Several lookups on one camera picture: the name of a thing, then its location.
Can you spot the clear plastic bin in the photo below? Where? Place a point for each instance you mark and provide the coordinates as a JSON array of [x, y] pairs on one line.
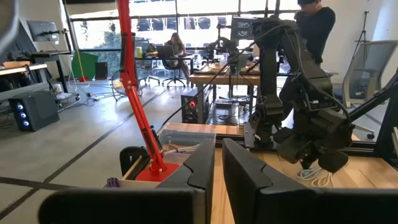
[[186, 137]]

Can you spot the dark monitor on workbench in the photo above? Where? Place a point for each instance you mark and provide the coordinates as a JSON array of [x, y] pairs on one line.
[[242, 28]]

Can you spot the red lamp stand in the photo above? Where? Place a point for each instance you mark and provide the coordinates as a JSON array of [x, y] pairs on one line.
[[133, 93]]

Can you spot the grey laptop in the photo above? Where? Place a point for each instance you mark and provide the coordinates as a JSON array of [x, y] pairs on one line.
[[164, 50]]

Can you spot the grey monitor on arm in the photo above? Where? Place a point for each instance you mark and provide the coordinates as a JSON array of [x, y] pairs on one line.
[[42, 29]]

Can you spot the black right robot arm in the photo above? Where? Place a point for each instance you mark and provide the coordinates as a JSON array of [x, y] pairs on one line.
[[269, 77]]

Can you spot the person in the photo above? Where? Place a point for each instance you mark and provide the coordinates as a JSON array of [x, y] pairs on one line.
[[317, 31], [175, 49]]

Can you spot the black computer tower red light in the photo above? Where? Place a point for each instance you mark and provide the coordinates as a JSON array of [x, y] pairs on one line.
[[190, 105]]

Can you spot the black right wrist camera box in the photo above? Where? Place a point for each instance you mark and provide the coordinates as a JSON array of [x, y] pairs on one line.
[[334, 161]]

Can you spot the black computer tower blue lights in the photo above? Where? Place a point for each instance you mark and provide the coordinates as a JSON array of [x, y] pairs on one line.
[[37, 109]]

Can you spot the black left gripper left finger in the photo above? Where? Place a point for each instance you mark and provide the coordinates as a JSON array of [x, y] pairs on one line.
[[124, 208]]

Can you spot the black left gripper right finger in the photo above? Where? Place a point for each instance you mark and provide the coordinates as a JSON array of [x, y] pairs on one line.
[[311, 208]]

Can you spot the grey office chair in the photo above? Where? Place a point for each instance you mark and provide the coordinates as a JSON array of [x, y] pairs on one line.
[[370, 71]]

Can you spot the green panel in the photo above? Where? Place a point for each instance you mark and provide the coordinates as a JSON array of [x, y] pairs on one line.
[[84, 63]]

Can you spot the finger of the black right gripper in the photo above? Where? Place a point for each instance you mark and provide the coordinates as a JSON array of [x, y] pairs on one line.
[[306, 164], [314, 161]]

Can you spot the black office desk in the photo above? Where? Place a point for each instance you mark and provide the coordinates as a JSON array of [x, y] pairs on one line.
[[186, 57]]

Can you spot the wooden top desk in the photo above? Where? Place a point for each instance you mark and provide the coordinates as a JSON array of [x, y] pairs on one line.
[[21, 67]]

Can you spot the wooden workbench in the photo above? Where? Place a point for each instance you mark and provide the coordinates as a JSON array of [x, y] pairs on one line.
[[224, 79]]

